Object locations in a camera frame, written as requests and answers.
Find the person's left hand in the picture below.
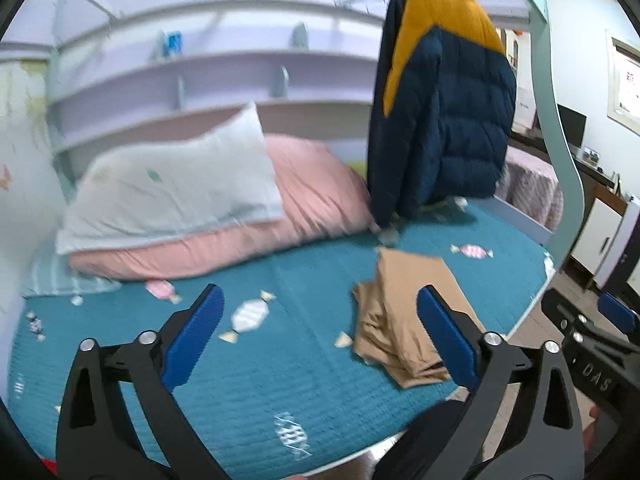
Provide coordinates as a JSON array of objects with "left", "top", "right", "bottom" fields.
[{"left": 581, "top": 404, "right": 604, "bottom": 453}]

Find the teal quilted bedspread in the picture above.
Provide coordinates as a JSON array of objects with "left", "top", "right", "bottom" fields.
[{"left": 8, "top": 205, "right": 547, "bottom": 479}]

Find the white cabinet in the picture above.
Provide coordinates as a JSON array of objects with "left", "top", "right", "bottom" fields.
[{"left": 570, "top": 196, "right": 639, "bottom": 290}]

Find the white pillow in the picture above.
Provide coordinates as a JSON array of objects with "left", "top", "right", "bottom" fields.
[{"left": 55, "top": 103, "right": 283, "bottom": 255}]

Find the pink patterned cloth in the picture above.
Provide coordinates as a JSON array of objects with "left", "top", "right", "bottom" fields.
[{"left": 495, "top": 146, "right": 564, "bottom": 232}]

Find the striped teal blanket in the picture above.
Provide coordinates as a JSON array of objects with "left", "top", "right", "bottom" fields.
[{"left": 21, "top": 240, "right": 122, "bottom": 298}]

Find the pink folded duvet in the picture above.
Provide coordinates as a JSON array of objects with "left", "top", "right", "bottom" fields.
[{"left": 67, "top": 133, "right": 379, "bottom": 281}]

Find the black monitor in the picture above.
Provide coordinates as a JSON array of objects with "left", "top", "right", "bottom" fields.
[{"left": 558, "top": 104, "right": 587, "bottom": 148}]

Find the navy and yellow puffer jacket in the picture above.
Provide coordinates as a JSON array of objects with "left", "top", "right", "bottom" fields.
[{"left": 367, "top": 0, "right": 516, "bottom": 226}]

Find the lavender headboard shelf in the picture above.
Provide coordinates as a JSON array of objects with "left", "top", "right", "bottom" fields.
[{"left": 48, "top": 0, "right": 383, "bottom": 177}]

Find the blue box on shelf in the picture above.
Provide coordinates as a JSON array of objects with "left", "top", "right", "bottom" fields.
[{"left": 162, "top": 32, "right": 182, "bottom": 58}]

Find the mint green bed frame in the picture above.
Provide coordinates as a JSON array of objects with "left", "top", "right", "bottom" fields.
[{"left": 474, "top": 0, "right": 586, "bottom": 266}]

